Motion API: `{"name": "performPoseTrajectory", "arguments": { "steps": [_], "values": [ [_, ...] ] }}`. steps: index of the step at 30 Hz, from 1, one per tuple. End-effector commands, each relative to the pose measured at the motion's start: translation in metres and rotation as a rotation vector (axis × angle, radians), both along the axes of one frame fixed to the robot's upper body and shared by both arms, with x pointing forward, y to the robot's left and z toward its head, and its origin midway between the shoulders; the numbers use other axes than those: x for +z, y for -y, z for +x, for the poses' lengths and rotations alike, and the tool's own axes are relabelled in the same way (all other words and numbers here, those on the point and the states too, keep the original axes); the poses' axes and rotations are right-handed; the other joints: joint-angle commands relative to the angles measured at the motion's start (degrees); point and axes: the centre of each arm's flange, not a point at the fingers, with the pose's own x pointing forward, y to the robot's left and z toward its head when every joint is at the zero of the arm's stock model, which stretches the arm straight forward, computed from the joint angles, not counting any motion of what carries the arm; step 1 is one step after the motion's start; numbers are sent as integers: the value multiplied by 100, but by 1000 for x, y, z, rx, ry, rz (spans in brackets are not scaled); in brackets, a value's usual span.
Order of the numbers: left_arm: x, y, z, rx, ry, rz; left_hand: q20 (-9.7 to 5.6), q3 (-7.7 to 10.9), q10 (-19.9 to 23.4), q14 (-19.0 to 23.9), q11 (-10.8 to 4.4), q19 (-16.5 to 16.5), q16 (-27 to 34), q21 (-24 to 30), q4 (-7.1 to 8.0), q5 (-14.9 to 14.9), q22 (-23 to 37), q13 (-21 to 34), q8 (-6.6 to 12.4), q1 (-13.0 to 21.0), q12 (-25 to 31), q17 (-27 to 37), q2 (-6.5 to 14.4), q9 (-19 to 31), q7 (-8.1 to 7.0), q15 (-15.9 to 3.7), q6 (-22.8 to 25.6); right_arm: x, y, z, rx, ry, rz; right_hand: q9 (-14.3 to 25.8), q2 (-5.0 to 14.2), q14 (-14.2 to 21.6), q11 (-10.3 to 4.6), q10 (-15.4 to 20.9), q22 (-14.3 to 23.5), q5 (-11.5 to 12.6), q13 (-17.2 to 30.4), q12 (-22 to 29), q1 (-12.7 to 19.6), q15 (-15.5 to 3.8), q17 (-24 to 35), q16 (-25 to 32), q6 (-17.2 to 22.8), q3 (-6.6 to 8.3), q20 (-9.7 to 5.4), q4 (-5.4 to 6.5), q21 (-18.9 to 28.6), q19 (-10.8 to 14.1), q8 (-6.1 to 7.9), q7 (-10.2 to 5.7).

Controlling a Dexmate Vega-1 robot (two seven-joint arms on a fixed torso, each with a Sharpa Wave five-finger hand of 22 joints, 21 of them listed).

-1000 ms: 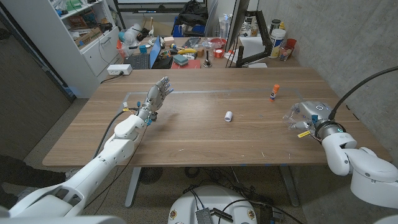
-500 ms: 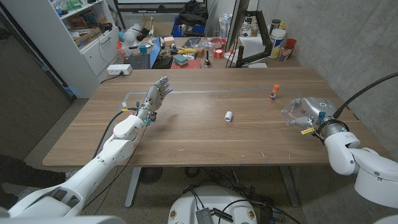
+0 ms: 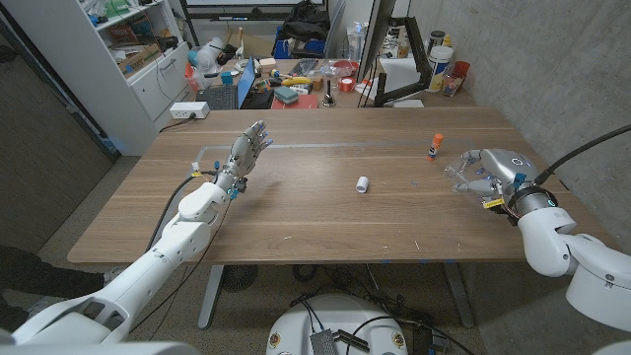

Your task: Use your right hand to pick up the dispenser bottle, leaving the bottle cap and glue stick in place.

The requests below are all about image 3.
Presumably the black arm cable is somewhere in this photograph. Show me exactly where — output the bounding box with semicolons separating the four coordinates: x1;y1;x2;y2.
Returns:
145;170;218;252
534;123;631;186

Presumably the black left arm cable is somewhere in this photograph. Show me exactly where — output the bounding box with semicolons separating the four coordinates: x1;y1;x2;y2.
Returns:
145;170;218;252

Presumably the orange glue stick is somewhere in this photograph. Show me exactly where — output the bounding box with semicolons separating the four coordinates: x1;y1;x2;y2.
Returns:
426;133;445;163

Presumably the white power strip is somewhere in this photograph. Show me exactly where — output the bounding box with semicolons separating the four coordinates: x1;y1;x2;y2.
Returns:
169;101;211;120

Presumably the open laptop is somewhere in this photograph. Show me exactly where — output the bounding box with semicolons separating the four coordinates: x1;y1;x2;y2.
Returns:
195;55;257;111

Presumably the black backpack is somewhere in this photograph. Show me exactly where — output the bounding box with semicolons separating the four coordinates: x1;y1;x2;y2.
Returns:
271;0;331;43

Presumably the whiteboard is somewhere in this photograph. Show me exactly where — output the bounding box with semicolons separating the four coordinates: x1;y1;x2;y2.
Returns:
179;0;329;22

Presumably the white shelf cabinet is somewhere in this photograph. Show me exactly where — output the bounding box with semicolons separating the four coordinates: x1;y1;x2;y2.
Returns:
2;0;197;157

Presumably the black round floor fan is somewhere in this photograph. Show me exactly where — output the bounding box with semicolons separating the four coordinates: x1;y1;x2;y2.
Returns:
220;264;259;294

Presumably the person's dark trouser leg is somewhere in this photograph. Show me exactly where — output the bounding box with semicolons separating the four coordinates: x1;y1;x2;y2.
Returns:
0;245;105;334

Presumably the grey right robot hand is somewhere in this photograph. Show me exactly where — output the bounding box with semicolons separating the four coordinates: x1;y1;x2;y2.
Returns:
451;148;538;204

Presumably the red bowl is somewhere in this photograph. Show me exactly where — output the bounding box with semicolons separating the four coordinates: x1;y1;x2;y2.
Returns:
332;59;361;78

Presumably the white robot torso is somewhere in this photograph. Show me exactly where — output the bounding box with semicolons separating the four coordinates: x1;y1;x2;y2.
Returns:
265;294;409;355

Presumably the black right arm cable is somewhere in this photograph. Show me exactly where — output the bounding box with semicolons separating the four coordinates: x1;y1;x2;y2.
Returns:
534;123;631;186

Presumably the cardboard box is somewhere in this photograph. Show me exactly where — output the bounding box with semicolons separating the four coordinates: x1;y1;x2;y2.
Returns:
116;42;164;75

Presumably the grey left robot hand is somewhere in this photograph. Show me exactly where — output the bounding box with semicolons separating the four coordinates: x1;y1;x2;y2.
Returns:
215;119;274;188

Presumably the white labelled tub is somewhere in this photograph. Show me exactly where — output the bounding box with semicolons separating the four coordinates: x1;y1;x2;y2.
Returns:
426;44;455;94

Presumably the black monitor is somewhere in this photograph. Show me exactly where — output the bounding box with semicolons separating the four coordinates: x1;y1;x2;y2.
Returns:
355;0;398;83

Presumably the blue bin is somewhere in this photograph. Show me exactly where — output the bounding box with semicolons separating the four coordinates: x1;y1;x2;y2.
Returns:
271;37;326;60

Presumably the teal box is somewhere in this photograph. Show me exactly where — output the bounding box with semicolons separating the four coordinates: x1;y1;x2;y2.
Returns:
273;85;300;106

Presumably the clear sanitizer bottle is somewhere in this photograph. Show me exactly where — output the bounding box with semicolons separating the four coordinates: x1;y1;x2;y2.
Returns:
346;21;370;63

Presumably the grey table leg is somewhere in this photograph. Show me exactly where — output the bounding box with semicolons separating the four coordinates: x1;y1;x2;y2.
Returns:
441;260;477;329
197;264;226;330

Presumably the red mat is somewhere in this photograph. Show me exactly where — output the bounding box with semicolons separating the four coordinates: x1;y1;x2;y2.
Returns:
270;93;319;110

